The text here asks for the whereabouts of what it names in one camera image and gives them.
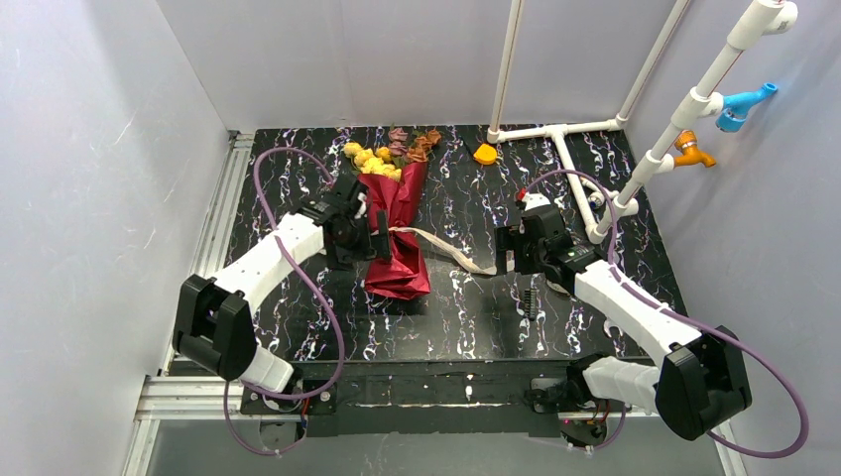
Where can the aluminium frame rail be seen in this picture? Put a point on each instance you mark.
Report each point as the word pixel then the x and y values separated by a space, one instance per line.
pixel 168 397

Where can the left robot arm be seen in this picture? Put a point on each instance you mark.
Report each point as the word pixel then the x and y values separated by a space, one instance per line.
pixel 214 327

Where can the white pipe valve fitting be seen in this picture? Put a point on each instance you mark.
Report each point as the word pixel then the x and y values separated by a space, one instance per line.
pixel 596 198

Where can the orange plastic piece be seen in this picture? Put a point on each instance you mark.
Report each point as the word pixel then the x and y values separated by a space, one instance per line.
pixel 486 155

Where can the silver wrench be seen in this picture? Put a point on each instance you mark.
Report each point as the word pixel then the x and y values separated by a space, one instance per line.
pixel 611 329

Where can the beige ribbon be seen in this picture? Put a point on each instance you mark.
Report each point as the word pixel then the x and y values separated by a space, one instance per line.
pixel 460 258

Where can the orange fake flower stem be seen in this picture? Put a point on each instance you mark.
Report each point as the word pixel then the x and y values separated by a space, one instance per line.
pixel 421 146

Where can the pink fake flower stem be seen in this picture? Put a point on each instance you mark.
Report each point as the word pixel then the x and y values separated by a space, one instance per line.
pixel 398 142

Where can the orange plastic tap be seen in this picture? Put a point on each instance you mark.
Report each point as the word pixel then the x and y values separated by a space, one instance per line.
pixel 689 153

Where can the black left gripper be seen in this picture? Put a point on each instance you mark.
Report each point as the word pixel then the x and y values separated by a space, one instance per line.
pixel 371 238

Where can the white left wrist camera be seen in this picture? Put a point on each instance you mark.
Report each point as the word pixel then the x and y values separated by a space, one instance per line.
pixel 361 206

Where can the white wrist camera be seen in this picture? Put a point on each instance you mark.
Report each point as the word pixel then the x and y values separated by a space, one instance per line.
pixel 361 206
pixel 532 203

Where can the black comb strip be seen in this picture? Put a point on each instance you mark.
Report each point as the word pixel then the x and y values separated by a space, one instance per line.
pixel 530 303

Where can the blue plastic tap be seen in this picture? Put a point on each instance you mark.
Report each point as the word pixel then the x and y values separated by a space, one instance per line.
pixel 736 107

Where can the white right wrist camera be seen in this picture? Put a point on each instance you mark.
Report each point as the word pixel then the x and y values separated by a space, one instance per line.
pixel 532 203

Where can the yellow fake flower bunch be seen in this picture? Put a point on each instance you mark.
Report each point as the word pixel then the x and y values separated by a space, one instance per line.
pixel 367 161

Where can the maroon wrapping paper sheet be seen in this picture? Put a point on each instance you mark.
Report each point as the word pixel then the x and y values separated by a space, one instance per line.
pixel 404 276

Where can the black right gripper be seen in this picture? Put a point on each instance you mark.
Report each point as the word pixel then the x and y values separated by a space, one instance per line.
pixel 509 246

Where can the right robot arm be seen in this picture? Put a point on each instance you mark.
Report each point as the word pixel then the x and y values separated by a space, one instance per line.
pixel 696 380

